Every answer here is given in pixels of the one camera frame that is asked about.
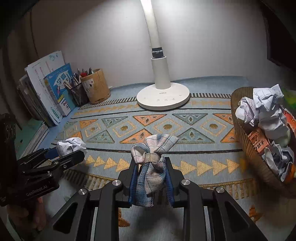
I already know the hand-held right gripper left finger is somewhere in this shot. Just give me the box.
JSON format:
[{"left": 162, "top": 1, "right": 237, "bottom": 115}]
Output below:
[{"left": 50, "top": 158, "right": 139, "bottom": 241}]

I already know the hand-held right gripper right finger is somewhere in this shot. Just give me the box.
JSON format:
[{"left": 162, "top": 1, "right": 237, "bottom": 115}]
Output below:
[{"left": 162, "top": 157, "right": 270, "bottom": 241}]

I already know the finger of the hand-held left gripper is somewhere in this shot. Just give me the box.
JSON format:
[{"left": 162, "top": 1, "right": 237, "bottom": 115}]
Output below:
[
  {"left": 17, "top": 147, "right": 58, "bottom": 167},
  {"left": 20, "top": 152, "right": 85, "bottom": 174}
]

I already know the plaid fabric bow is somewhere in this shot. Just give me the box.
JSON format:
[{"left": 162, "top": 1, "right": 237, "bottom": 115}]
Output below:
[{"left": 131, "top": 134, "right": 179, "bottom": 207}]

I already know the woven brown basket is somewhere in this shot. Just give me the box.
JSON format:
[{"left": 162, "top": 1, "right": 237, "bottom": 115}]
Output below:
[{"left": 231, "top": 86, "right": 296, "bottom": 197}]

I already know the small orange carton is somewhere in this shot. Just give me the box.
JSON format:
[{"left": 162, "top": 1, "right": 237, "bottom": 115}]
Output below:
[{"left": 247, "top": 128, "right": 271, "bottom": 157}]

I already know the person's left hand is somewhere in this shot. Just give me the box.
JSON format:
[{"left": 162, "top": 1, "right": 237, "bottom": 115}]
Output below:
[{"left": 6, "top": 197, "right": 48, "bottom": 234}]

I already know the stack of green notebooks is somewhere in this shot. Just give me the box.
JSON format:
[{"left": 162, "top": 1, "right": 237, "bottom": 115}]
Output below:
[{"left": 15, "top": 118, "right": 50, "bottom": 158}]

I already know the patterned blue table mat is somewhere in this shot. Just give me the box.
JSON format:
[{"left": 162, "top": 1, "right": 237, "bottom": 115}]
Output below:
[{"left": 42, "top": 89, "right": 296, "bottom": 241}]

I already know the row of upright books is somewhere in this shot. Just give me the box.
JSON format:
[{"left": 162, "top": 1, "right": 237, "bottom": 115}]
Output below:
[{"left": 17, "top": 74, "right": 50, "bottom": 127}]

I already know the blue boxed book set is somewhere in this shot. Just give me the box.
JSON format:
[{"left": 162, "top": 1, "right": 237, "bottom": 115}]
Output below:
[{"left": 43, "top": 63, "right": 77, "bottom": 117}]

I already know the black mesh pen holder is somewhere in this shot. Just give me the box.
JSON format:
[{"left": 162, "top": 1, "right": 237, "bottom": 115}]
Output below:
[{"left": 69, "top": 83, "right": 89, "bottom": 106}]

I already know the bunch of pencils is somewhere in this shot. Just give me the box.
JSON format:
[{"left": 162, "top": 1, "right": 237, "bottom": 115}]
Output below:
[{"left": 63, "top": 73, "right": 82, "bottom": 90}]

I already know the bamboo pen holder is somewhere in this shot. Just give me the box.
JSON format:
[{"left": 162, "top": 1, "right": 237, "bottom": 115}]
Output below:
[{"left": 80, "top": 69, "right": 111, "bottom": 104}]

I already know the white desk lamp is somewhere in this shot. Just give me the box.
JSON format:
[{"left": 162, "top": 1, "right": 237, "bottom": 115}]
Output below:
[{"left": 136, "top": 0, "right": 190, "bottom": 110}]

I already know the black wall television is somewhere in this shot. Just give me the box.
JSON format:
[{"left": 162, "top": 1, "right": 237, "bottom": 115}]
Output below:
[{"left": 260, "top": 0, "right": 296, "bottom": 69}]

